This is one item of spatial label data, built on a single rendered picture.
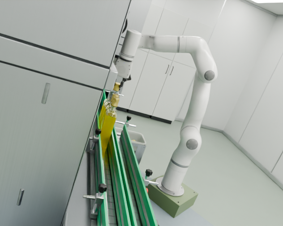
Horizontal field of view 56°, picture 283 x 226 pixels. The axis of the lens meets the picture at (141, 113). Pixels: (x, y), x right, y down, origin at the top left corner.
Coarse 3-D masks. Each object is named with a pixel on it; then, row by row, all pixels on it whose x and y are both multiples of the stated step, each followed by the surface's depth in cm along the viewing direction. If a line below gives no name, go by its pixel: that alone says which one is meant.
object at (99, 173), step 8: (96, 120) 158; (96, 128) 149; (96, 144) 137; (96, 152) 130; (96, 160) 124; (96, 168) 118; (96, 176) 113; (96, 184) 109; (96, 192) 105; (104, 192) 94; (104, 200) 90; (104, 208) 87; (104, 216) 84; (104, 224) 81
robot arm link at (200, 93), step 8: (200, 80) 153; (200, 88) 152; (208, 88) 154; (192, 96) 153; (200, 96) 150; (208, 96) 152; (192, 104) 152; (200, 104) 150; (192, 112) 153; (200, 112) 152; (184, 120) 163; (192, 120) 158; (200, 120) 158
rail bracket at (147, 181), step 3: (147, 171) 109; (150, 171) 110; (147, 174) 110; (150, 174) 110; (144, 177) 112; (147, 177) 111; (144, 180) 110; (147, 180) 111; (147, 183) 111; (150, 183) 112; (153, 183) 112; (156, 183) 113
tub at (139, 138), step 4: (116, 128) 188; (120, 128) 189; (120, 132) 189; (128, 132) 190; (132, 132) 191; (136, 132) 192; (132, 136) 192; (136, 136) 192; (140, 136) 192; (132, 140) 176; (136, 140) 193; (140, 140) 189; (144, 140) 183; (144, 144) 178
